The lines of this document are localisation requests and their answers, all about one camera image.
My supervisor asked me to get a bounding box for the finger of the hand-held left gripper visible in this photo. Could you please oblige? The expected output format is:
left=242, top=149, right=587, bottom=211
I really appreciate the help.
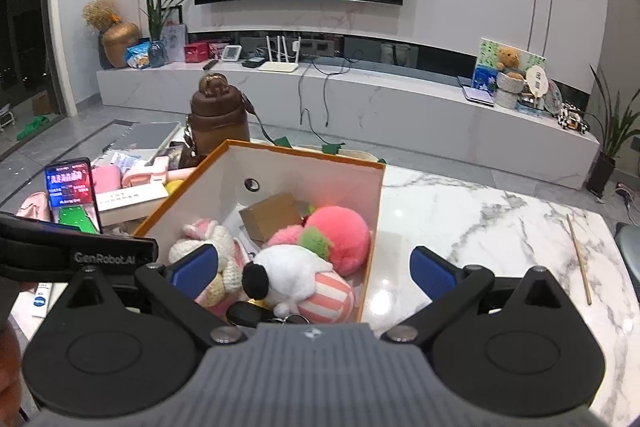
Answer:
left=0, top=213, right=103, bottom=239

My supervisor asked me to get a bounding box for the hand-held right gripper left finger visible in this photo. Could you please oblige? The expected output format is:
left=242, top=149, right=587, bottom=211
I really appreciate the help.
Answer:
left=52, top=244, right=247, bottom=348

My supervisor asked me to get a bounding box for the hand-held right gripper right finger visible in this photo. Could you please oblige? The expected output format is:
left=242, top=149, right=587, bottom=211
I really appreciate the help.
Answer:
left=382, top=245, right=578, bottom=348

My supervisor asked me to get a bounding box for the white crochet bunny plush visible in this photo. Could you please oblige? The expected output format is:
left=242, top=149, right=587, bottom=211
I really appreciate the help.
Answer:
left=168, top=218, right=252, bottom=309

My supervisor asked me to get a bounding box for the black car key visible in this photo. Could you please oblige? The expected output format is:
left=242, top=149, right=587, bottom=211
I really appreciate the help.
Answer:
left=226, top=301, right=311, bottom=329

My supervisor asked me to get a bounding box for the small brown cardboard box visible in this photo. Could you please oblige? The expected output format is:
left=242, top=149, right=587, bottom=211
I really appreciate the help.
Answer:
left=239, top=192, right=304, bottom=244

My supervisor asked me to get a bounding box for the pink fluffy peach plush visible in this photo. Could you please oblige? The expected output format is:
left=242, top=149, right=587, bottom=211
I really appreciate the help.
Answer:
left=304, top=206, right=374, bottom=278

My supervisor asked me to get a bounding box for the panda plush pink striped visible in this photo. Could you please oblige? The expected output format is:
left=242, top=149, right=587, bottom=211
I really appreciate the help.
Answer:
left=242, top=244, right=357, bottom=325

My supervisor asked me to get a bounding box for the orange cardboard box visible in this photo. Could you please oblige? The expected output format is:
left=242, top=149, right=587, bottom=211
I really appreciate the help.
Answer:
left=132, top=139, right=388, bottom=325

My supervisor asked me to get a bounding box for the person's left forearm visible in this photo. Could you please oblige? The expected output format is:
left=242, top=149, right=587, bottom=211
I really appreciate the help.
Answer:
left=0, top=282, right=25, bottom=413

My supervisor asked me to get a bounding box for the white marble desktop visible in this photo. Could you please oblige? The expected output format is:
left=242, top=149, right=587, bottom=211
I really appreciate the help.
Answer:
left=10, top=164, right=640, bottom=427

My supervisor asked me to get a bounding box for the black smartphone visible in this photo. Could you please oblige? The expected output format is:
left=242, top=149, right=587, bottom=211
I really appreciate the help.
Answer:
left=44, top=159, right=104, bottom=235

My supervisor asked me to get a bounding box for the white book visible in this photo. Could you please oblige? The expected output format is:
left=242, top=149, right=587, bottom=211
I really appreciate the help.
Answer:
left=95, top=184, right=171, bottom=228

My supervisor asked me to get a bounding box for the white labelled carton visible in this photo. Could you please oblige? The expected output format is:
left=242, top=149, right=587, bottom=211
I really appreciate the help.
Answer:
left=31, top=279, right=68, bottom=320

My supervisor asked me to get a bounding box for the pink cloth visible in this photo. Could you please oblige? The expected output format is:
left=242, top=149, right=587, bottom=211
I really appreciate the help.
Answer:
left=92, top=167, right=123, bottom=195

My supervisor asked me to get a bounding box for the pink handheld fan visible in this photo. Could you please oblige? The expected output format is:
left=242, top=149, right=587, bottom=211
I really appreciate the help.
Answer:
left=122, top=157, right=198, bottom=188

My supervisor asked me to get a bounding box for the white printed packet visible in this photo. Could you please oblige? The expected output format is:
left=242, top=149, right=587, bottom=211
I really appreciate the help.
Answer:
left=106, top=151, right=151, bottom=168

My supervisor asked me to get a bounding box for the photo card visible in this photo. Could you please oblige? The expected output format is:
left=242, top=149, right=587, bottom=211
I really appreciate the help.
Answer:
left=157, top=144, right=186, bottom=170

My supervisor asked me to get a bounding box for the brown water bottle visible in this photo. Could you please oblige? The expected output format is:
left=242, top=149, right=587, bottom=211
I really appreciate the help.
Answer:
left=186, top=73, right=273, bottom=156

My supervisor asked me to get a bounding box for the wooden stick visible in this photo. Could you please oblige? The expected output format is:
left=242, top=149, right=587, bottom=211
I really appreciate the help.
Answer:
left=566, top=214, right=593, bottom=306

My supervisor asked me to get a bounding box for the white marble television console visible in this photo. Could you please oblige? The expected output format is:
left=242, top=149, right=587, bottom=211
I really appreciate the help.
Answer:
left=96, top=59, right=601, bottom=191

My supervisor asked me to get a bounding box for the grey laptop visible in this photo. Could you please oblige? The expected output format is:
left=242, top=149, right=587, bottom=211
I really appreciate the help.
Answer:
left=456, top=76, right=496, bottom=108

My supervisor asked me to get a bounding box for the blue snack bag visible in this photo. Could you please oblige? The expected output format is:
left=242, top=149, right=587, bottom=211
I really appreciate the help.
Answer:
left=125, top=42, right=151, bottom=70

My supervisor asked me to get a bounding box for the long-leaf plant black pot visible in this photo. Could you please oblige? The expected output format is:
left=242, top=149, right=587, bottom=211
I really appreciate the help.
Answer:
left=585, top=64, right=640, bottom=198

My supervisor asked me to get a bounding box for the gold acorn vase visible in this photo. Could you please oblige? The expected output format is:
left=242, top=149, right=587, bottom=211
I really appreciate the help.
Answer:
left=100, top=21, right=141, bottom=68

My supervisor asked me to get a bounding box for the grey round trash bin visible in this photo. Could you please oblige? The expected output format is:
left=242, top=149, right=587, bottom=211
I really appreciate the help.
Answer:
left=615, top=222, right=640, bottom=294

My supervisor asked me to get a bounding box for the blue floral picture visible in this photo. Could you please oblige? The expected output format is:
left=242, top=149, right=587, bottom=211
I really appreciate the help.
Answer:
left=472, top=64, right=498, bottom=92

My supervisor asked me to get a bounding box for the black white checkered toy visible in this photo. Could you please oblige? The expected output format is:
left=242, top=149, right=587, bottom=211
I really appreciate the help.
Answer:
left=557, top=103, right=591, bottom=134

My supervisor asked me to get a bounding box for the patterned round fan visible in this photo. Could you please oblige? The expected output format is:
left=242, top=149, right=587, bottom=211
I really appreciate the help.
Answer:
left=545, top=79, right=565, bottom=115

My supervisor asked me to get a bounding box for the white round paper fan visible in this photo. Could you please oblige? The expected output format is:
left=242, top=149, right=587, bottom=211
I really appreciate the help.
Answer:
left=525, top=66, right=549, bottom=101

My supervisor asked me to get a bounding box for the white wifi router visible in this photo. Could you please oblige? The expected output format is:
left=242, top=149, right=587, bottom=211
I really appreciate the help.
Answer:
left=257, top=35, right=301, bottom=74

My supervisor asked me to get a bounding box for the dried flower bunch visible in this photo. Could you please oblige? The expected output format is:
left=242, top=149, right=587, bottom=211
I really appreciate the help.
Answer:
left=82, top=0, right=119, bottom=32

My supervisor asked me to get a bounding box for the framed picture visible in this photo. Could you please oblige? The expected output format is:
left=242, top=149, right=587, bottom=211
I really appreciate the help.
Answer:
left=160, top=19, right=187, bottom=62

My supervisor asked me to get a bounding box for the brown teddy bear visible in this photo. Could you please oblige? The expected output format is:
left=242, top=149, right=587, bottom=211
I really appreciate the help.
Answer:
left=496, top=48, right=526, bottom=75

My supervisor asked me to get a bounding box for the green floral painting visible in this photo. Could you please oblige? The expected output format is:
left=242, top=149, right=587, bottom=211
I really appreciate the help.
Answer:
left=474, top=38, right=546, bottom=92

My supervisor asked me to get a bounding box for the tall green leafy plant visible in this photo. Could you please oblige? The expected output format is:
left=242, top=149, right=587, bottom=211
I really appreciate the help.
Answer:
left=140, top=0, right=194, bottom=55

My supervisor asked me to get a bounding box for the grey ring binder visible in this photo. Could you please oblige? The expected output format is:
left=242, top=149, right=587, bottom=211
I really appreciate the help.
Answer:
left=102, top=122, right=182, bottom=165

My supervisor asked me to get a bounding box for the black hanging cable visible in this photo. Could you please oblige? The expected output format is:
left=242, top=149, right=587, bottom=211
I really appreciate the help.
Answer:
left=297, top=59, right=322, bottom=126
left=320, top=58, right=352, bottom=146

